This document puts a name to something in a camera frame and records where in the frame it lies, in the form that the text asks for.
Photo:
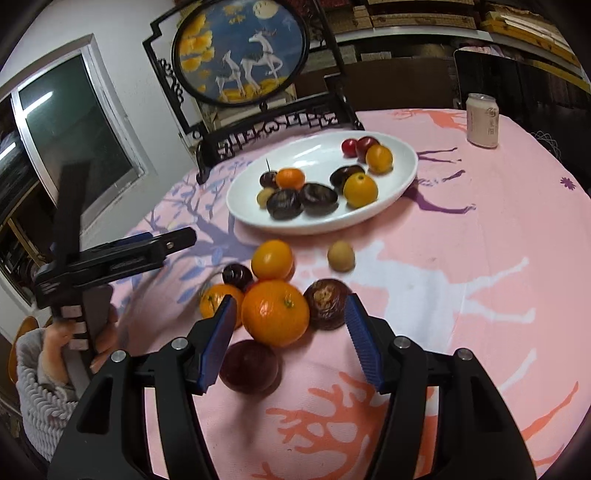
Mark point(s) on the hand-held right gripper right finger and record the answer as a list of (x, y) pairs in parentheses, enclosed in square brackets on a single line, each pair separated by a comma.
[(362, 341)]

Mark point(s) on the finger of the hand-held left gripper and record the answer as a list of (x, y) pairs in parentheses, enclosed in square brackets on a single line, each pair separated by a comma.
[(71, 212), (120, 258)]

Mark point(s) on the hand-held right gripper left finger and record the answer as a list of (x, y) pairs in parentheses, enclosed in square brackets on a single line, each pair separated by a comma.
[(217, 341)]

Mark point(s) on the large dark red plum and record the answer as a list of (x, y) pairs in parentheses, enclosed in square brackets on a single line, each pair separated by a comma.
[(250, 367)]

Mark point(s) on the dark brown water chestnut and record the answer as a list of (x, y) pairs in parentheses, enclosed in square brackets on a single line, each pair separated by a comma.
[(327, 304), (285, 204), (318, 198)]

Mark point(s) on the small tan longan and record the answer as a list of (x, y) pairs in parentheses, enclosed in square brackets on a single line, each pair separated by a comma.
[(263, 197), (341, 256)]

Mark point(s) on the small orange kumquat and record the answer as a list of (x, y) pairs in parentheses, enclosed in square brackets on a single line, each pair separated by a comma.
[(290, 178)]

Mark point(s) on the white oval plate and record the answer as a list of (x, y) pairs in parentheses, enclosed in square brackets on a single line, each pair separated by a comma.
[(318, 159)]

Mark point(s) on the red cherry tomato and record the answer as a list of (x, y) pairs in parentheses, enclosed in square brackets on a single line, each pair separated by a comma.
[(367, 145), (348, 146)]

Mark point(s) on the person's left forearm grey sleeve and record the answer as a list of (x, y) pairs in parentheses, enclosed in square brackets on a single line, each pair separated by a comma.
[(41, 410)]

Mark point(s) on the person's left hand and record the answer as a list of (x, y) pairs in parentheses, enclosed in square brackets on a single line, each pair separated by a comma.
[(55, 355)]

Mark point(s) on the white framed window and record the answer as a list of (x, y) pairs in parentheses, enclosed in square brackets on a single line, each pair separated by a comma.
[(74, 129)]

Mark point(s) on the pink printed tablecloth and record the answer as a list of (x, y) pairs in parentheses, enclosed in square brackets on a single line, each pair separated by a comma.
[(461, 240)]

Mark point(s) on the round deer picture screen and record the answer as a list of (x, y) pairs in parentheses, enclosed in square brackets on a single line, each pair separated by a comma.
[(240, 55)]

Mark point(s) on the pale pink drink can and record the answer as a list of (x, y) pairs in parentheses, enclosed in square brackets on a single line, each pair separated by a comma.
[(482, 121)]

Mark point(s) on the shelf of stacked boxes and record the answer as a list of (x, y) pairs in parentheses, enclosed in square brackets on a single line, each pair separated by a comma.
[(461, 23)]

